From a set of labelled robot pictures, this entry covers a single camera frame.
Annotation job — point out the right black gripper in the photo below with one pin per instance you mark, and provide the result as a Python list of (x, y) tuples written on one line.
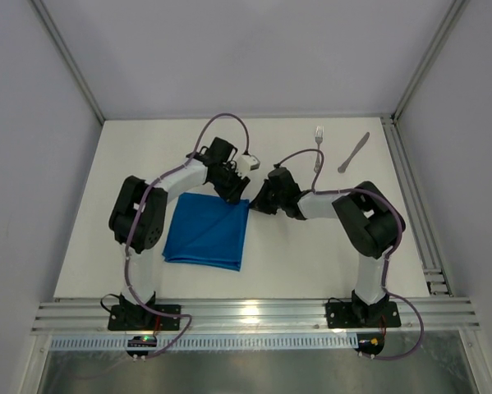
[(268, 197)]

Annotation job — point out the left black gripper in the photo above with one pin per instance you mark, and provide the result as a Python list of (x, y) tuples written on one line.
[(232, 187)]

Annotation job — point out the blue cloth napkin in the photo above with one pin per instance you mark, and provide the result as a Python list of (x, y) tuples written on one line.
[(207, 231)]

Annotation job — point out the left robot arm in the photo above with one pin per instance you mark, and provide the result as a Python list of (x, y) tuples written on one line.
[(143, 213)]

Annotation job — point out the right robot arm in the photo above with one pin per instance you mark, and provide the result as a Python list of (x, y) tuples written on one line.
[(373, 226)]

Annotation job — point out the silver table knife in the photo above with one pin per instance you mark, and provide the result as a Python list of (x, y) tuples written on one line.
[(359, 145)]

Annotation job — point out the silver fork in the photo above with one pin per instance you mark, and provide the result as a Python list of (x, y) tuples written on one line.
[(319, 137)]

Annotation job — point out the right controller board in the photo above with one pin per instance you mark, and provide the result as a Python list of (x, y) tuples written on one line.
[(369, 344)]

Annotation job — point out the controller board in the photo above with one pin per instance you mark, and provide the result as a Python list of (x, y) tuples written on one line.
[(369, 344), (140, 347)]

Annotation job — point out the left controller board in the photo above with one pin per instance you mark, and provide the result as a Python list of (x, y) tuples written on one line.
[(140, 347)]

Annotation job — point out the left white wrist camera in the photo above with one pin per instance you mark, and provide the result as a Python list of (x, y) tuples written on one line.
[(246, 164)]

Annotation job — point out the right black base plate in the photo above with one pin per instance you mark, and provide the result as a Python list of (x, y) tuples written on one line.
[(348, 314)]

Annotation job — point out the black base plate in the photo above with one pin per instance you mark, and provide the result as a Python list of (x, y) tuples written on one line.
[(134, 318), (348, 314)]

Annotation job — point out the slotted cable duct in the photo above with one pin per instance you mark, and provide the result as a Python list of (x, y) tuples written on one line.
[(209, 342)]

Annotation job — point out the right side aluminium rail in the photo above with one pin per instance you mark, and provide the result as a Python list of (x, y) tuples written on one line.
[(431, 258)]

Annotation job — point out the aluminium rail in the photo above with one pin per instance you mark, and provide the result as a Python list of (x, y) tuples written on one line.
[(68, 316), (431, 258)]

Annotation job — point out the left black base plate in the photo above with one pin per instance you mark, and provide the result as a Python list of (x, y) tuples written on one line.
[(134, 318)]

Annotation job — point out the aluminium front rail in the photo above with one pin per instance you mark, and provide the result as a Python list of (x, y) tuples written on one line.
[(68, 316)]

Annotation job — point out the left aluminium frame post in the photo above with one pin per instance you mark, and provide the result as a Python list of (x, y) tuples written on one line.
[(49, 24)]

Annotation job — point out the aluminium frame post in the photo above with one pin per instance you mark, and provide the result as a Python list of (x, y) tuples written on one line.
[(440, 37), (49, 24)]

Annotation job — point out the right aluminium frame post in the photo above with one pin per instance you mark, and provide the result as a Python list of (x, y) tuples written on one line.
[(440, 37)]

